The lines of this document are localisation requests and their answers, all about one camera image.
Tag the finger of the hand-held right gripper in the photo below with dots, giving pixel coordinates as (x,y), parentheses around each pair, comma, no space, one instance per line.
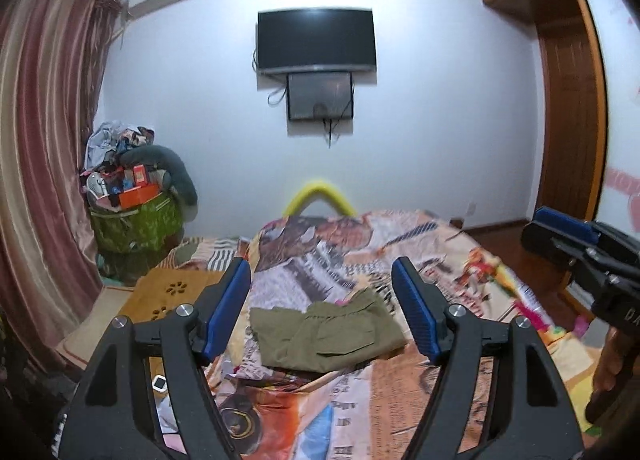
(542,240)
(565,222)

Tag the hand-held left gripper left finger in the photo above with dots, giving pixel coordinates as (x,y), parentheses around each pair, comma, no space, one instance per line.
(227,310)

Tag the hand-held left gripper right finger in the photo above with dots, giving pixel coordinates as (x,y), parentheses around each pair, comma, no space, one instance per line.
(417,310)

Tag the olive green pants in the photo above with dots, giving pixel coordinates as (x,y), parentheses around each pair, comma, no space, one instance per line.
(325,340)

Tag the person's right hand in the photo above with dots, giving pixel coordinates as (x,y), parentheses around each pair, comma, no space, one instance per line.
(612,365)

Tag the colourful fleece blanket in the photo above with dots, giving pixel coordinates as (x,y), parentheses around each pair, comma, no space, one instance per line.
(530,300)

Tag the striped bed sheet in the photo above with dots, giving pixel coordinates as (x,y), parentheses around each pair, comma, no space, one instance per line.
(210,250)

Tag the wooden lap desk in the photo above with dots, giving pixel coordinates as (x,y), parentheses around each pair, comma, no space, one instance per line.
(165,295)

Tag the pink garment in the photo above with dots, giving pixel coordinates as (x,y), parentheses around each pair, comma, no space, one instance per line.
(342,301)

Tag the brown wooden door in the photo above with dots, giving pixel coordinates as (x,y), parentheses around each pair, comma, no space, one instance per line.
(565,140)

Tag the small white device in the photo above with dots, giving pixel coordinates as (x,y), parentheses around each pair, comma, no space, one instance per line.
(160,382)

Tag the green patterned bag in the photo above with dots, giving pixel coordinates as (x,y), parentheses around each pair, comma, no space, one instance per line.
(140,230)

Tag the white wardrobe with pink decals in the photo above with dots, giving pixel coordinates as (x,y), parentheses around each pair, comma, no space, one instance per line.
(620,115)

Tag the white cloth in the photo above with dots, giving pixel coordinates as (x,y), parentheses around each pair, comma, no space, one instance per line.
(167,415)

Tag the printed newspaper-pattern blanket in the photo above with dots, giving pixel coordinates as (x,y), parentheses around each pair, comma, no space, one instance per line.
(350,415)

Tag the orange box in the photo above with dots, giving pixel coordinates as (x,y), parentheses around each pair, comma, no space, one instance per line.
(140,195)

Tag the yellow foam tube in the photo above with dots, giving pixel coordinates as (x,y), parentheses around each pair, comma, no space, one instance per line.
(317,187)

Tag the grey plush toy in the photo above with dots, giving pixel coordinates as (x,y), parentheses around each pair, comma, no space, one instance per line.
(175,165)

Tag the pile of clothes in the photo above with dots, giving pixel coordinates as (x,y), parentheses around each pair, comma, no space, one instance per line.
(112,140)

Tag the striped reddish curtain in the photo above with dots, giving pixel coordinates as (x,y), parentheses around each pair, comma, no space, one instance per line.
(40,140)

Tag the small black wall monitor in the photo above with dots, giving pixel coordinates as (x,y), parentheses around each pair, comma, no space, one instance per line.
(320,95)

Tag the black wall television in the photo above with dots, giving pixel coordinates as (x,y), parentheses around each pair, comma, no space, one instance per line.
(315,40)

